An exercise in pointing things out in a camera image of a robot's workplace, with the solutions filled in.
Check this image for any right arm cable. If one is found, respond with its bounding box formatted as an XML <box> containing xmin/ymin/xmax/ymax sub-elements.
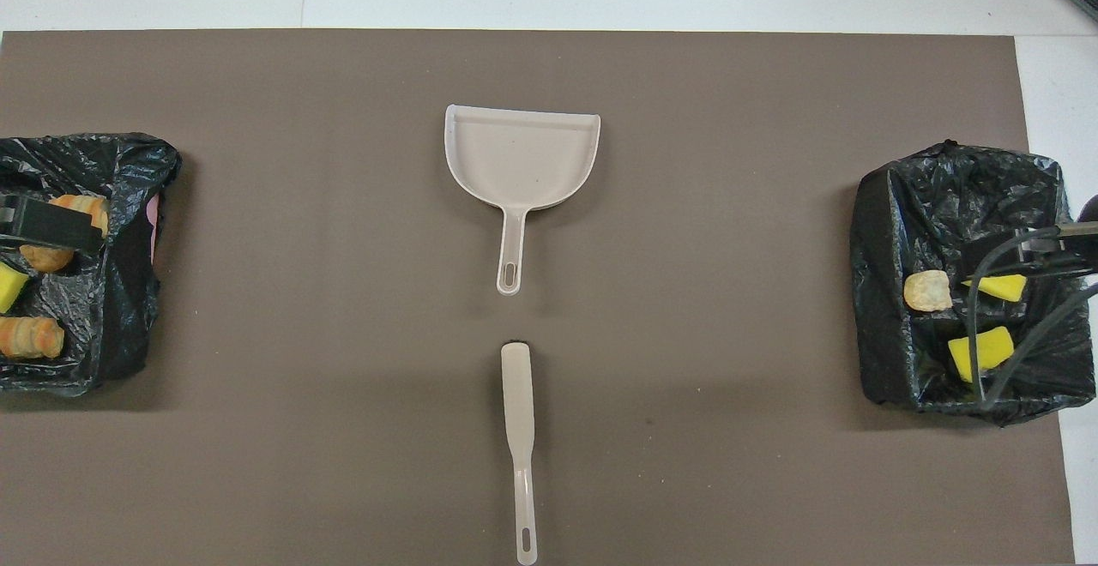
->
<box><xmin>966</xmin><ymin>221</ymin><xmax>1098</xmax><ymax>419</ymax></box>

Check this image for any yellow and green sponge piece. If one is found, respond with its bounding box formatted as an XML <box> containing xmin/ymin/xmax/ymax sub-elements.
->
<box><xmin>961</xmin><ymin>274</ymin><xmax>1029</xmax><ymax>304</ymax></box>

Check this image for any beige plastic dustpan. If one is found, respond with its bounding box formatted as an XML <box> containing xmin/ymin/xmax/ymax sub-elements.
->
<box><xmin>444</xmin><ymin>104</ymin><xmax>602</xmax><ymax>297</ymax></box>

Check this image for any beige brush with black bristles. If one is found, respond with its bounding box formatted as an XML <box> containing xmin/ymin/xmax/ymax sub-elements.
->
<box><xmin>501</xmin><ymin>342</ymin><xmax>540</xmax><ymax>566</ymax></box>

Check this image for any yellow sponge chunk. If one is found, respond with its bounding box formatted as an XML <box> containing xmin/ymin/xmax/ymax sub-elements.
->
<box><xmin>947</xmin><ymin>325</ymin><xmax>1016</xmax><ymax>384</ymax></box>

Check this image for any beige bread chunk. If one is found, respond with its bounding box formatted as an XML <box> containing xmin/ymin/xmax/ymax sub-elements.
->
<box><xmin>47</xmin><ymin>194</ymin><xmax>111</xmax><ymax>238</ymax></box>

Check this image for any black trash bag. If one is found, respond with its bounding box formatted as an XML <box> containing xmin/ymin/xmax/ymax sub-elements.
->
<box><xmin>849</xmin><ymin>140</ymin><xmax>1098</xmax><ymax>427</ymax></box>
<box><xmin>0</xmin><ymin>132</ymin><xmax>183</xmax><ymax>398</ymax></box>

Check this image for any pale beige chip piece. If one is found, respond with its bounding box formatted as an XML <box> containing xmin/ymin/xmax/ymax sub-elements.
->
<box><xmin>903</xmin><ymin>270</ymin><xmax>954</xmax><ymax>313</ymax></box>

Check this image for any orange striped bread piece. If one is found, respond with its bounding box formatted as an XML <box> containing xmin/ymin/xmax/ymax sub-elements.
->
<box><xmin>0</xmin><ymin>316</ymin><xmax>66</xmax><ymax>360</ymax></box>

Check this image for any pink bin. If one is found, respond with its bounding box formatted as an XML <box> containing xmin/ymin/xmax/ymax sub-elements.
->
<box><xmin>146</xmin><ymin>191</ymin><xmax>164</xmax><ymax>262</ymax></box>

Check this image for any brown paper table mat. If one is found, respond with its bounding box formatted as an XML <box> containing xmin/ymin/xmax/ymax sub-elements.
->
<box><xmin>0</xmin><ymin>30</ymin><xmax>1075</xmax><ymax>566</ymax></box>

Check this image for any small yellow sponge wedge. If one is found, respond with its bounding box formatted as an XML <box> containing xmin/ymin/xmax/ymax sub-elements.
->
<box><xmin>0</xmin><ymin>262</ymin><xmax>32</xmax><ymax>315</ymax></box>

